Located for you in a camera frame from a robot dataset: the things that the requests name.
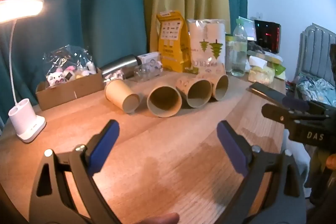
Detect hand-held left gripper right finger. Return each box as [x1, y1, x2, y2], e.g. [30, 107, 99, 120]
[217, 120, 308, 224]

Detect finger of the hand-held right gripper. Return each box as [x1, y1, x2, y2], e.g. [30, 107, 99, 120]
[262, 103, 326, 126]
[247, 82, 310, 112]

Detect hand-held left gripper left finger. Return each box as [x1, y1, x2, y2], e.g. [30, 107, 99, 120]
[28, 120, 124, 224]

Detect plain brown paper cup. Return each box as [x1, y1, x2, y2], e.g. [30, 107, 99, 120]
[146, 80, 182, 118]
[104, 79, 140, 114]

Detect printed brown paper cup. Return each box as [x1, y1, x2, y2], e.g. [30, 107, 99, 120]
[209, 74, 230, 101]
[176, 76, 213, 108]

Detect person's left hand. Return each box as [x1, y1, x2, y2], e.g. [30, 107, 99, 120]
[139, 212, 180, 224]

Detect white tissue pack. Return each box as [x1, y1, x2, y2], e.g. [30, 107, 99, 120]
[248, 55, 276, 83]

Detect patterned bedding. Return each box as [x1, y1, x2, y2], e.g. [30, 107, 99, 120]
[295, 75, 336, 107]

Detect clear plastic water bottle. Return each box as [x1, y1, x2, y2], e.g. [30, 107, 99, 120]
[230, 18, 248, 77]

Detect black computer case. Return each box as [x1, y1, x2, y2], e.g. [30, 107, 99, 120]
[254, 20, 282, 54]

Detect green-lidded jar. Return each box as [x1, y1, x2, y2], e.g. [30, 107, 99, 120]
[225, 34, 235, 73]

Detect grey padded headboard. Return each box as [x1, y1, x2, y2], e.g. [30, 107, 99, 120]
[293, 22, 336, 84]

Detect cardboard box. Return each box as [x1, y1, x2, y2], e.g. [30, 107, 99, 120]
[35, 67, 106, 111]

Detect computer monitor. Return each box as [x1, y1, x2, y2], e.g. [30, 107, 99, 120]
[238, 17, 257, 41]

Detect white desk lamp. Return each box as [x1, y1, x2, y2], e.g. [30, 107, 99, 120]
[0, 0, 47, 143]

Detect stainless steel flask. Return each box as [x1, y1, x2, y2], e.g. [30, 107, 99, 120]
[100, 54, 143, 81]

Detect wrapped pack of paper cups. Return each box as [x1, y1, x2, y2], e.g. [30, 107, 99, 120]
[187, 18, 226, 75]

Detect clear bag of small toys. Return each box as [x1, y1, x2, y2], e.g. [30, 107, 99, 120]
[43, 45, 97, 88]

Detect small white carton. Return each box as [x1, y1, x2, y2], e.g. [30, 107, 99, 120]
[136, 52, 161, 67]

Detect yellow paper pouch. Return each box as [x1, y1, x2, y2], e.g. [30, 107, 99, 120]
[156, 10, 191, 73]

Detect teal curtain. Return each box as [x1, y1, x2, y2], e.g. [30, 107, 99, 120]
[0, 0, 248, 125]

